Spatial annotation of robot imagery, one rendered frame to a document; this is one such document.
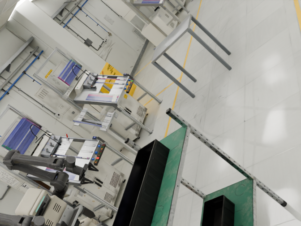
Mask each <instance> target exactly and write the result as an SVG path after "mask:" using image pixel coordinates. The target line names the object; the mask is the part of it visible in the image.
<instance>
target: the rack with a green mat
mask: <svg viewBox="0 0 301 226"><path fill-rule="evenodd" d="M166 114H167V115H168V116H170V117H171V118H172V119H173V120H175V121H176V122H177V123H179V124H180V125H181V126H182V127H181V128H179V129H178V130H176V131H174V132H173V133H171V134H170V135H168V136H167V137H165V138H163V139H162V140H160V143H162V144H163V145H164V146H166V147H167V148H169V149H170V151H169V155H168V159H167V163H166V167H165V171H164V174H163V179H162V183H161V187H160V191H159V195H158V199H157V203H156V207H155V211H154V215H153V219H152V223H151V226H172V224H173V219H174V214H175V209H176V203H177V198H178V193H179V188H180V183H181V184H183V185H184V186H185V187H187V188H188V189H190V190H191V191H192V192H194V193H195V194H196V195H198V196H199V197H201V198H202V199H203V204H202V214H201V222H200V226H202V217H203V208H204V202H206V201H208V200H211V199H213V198H216V197H218V196H221V195H225V196H226V197H227V198H228V199H229V200H230V201H232V202H233V203H234V204H235V213H234V226H257V203H256V186H258V187H259V188H260V189H261V190H263V191H264V192H265V193H267V194H268V195H269V196H270V197H271V198H273V199H274V200H275V201H276V202H278V203H279V204H280V205H281V206H283V207H285V206H286V205H287V202H286V201H284V200H283V199H282V198H281V197H279V196H278V195H277V194H276V193H274V192H273V191H272V190H271V189H270V188H268V187H267V186H266V185H265V184H263V183H262V182H261V181H260V180H258V179H257V178H256V177H255V176H253V175H252V174H251V173H250V172H249V171H247V170H246V169H245V168H244V167H242V166H241V165H240V164H239V163H237V162H236V161H235V160H234V159H232V158H231V157H230V156H229V155H228V154H226V153H225V152H224V151H223V150H221V149H220V148H219V147H218V146H216V145H215V144H214V143H213V142H211V141H210V140H209V139H208V138H207V137H205V136H204V135H203V134H202V133H200V132H199V131H198V130H197V129H195V128H194V127H193V126H192V125H191V124H189V123H188V122H187V121H186V120H184V119H183V118H182V117H181V116H179V115H178V114H177V113H176V112H174V111H173V110H172V109H171V108H168V109H167V110H166ZM190 133H191V134H192V135H194V136H195V137H196V138H197V139H199V140H200V141H201V142H202V143H204V144H205V145H206V146H207V147H209V148H210V149H211V150H212V151H214V152H215V153H216V154H217V155H219V156H220V157H221V158H223V159H224V160H225V161H226V162H227V163H229V164H230V165H231V166H232V167H234V168H235V169H236V170H238V171H239V172H240V173H241V174H243V175H244V176H245V177H246V179H244V180H241V181H239V182H237V183H234V184H232V185H229V186H227V187H224V188H222V189H220V190H217V191H215V192H213V193H210V194H208V195H206V194H204V193H203V192H202V191H200V190H199V189H197V188H196V187H195V186H194V185H192V184H191V183H189V182H188V181H187V180H185V179H184V178H182V172H183V167H184V162H185V156H186V151H187V146H188V141H189V135H190ZM125 143H126V144H127V145H129V146H130V147H131V148H132V149H134V150H135V151H137V152H138V150H139V149H141V147H140V146H138V145H137V144H136V143H135V142H133V141H132V140H130V139H129V138H127V139H126V140H125Z"/></svg>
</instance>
